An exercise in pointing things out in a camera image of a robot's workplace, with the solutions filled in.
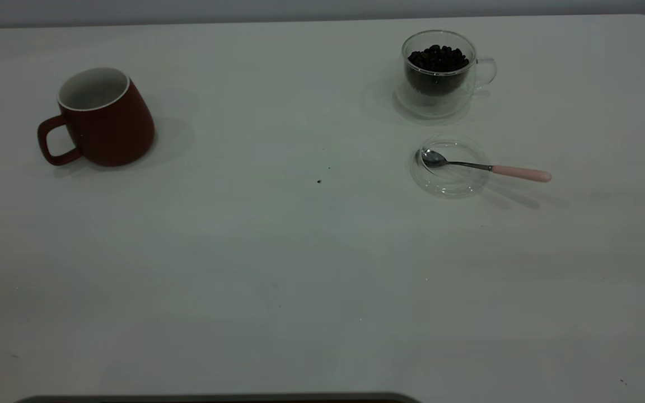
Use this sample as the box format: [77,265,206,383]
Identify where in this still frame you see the metal spoon with pink handle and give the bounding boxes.
[420,148,553,183]

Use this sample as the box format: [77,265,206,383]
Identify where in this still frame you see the red ceramic mug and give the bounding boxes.
[37,67,156,167]

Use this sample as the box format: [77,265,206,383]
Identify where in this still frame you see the dark roasted coffee beans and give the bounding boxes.
[405,45,470,96]

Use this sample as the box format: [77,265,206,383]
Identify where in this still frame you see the clear glass saucer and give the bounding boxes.
[410,134,491,198]

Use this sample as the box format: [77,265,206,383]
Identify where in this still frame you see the clear glass handled cup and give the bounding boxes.
[394,30,497,119]

